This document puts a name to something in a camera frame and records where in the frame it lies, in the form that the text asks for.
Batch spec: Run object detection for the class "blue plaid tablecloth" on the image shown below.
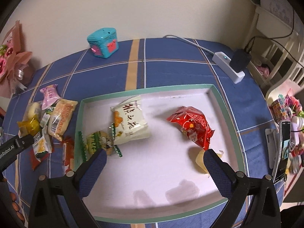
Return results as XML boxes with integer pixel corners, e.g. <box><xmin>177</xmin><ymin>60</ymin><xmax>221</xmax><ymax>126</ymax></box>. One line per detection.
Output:
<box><xmin>2</xmin><ymin>37</ymin><xmax>286</xmax><ymax>228</ymax></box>

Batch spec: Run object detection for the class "small green white packet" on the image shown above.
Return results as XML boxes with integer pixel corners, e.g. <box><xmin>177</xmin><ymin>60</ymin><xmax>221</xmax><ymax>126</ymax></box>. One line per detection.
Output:
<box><xmin>40</xmin><ymin>106</ymin><xmax>55</xmax><ymax>128</ymax></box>

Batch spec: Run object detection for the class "green rimmed white tray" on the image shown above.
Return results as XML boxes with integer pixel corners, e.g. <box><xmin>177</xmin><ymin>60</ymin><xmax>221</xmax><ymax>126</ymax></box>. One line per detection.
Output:
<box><xmin>76</xmin><ymin>84</ymin><xmax>245</xmax><ymax>223</ymax></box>

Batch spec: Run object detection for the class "white power strip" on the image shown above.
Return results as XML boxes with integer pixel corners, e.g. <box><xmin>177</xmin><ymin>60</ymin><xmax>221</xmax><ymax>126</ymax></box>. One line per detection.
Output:
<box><xmin>212</xmin><ymin>51</ymin><xmax>245</xmax><ymax>84</ymax></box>

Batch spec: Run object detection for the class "black power adapter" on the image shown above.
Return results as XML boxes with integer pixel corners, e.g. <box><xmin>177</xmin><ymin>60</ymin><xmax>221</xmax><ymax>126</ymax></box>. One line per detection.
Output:
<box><xmin>229</xmin><ymin>49</ymin><xmax>251</xmax><ymax>73</ymax></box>

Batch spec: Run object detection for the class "cream pastry snack packet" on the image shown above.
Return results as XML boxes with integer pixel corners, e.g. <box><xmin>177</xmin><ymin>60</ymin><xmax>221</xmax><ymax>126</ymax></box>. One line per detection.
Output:
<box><xmin>111</xmin><ymin>95</ymin><xmax>151</xmax><ymax>145</ymax></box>

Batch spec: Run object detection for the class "person's left hand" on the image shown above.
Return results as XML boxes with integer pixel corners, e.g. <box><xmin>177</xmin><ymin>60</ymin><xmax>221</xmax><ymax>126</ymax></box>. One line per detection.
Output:
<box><xmin>10</xmin><ymin>192</ymin><xmax>25</xmax><ymax>224</ymax></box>

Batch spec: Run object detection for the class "smartphone on stand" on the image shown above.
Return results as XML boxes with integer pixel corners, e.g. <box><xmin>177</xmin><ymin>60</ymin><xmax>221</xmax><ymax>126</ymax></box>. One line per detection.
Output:
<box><xmin>273</xmin><ymin>120</ymin><xmax>291</xmax><ymax>184</ymax></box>

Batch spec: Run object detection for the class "tan bread packet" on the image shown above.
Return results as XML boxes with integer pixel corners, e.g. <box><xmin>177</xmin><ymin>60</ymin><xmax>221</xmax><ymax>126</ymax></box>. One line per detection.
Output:
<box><xmin>47</xmin><ymin>99</ymin><xmax>78</xmax><ymax>142</ymax></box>

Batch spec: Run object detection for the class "white shelf unit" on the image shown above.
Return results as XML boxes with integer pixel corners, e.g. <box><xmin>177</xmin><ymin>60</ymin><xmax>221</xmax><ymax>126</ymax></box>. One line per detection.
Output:
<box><xmin>243</xmin><ymin>6</ymin><xmax>303</xmax><ymax>96</ymax></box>

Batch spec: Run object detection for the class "yellow cake barcode packet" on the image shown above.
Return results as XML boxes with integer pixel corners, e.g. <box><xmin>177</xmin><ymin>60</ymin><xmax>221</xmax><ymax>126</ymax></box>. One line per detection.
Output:
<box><xmin>17</xmin><ymin>115</ymin><xmax>40</xmax><ymax>137</ymax></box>

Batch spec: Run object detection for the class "pink flower bouquet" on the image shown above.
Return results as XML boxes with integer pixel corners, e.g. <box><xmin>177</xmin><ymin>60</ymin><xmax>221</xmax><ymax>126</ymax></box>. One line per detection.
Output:
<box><xmin>1</xmin><ymin>21</ymin><xmax>35</xmax><ymax>98</ymax></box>

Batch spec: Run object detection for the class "pink purple snack packet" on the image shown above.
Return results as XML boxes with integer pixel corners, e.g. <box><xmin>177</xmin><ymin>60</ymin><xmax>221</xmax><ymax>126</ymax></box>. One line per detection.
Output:
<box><xmin>40</xmin><ymin>84</ymin><xmax>61</xmax><ymax>110</ymax></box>

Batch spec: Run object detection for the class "long red cake packet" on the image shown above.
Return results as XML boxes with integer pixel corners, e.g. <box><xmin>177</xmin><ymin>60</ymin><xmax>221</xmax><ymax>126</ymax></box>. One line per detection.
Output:
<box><xmin>29</xmin><ymin>136</ymin><xmax>74</xmax><ymax>178</ymax></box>

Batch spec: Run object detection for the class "green round cracker packet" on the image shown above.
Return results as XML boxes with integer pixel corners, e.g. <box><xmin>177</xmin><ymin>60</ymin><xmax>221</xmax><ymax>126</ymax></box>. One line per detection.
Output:
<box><xmin>77</xmin><ymin>124</ymin><xmax>123</xmax><ymax>162</ymax></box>

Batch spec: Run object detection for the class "pale yellow wedge snack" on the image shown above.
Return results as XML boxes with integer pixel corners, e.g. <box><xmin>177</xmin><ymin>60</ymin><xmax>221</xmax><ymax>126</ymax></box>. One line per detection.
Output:
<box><xmin>195</xmin><ymin>149</ymin><xmax>209</xmax><ymax>174</ymax></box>

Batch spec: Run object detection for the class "white round bun packet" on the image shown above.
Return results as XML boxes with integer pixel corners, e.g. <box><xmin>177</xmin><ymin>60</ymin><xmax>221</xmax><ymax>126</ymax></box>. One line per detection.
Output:
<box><xmin>23</xmin><ymin>102</ymin><xmax>42</xmax><ymax>121</ymax></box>

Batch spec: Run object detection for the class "teal toy house box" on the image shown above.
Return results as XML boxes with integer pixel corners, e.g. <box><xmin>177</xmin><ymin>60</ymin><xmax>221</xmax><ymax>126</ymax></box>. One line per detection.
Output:
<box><xmin>87</xmin><ymin>27</ymin><xmax>119</xmax><ymax>59</ymax></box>

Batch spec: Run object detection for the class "colourful clutter pile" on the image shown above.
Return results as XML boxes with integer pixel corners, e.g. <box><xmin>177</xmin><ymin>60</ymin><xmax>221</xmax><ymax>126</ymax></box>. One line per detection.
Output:
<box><xmin>270</xmin><ymin>89</ymin><xmax>303</xmax><ymax>169</ymax></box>

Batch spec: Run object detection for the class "red heart snack bag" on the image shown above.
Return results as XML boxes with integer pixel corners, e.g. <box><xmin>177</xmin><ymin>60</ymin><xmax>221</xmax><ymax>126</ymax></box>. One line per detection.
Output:
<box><xmin>167</xmin><ymin>106</ymin><xmax>214</xmax><ymax>151</ymax></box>

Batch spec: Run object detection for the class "white green cookie packet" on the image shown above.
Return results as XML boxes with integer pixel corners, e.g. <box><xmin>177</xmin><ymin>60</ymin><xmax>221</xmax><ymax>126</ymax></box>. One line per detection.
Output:
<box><xmin>32</xmin><ymin>126</ymin><xmax>53</xmax><ymax>161</ymax></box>

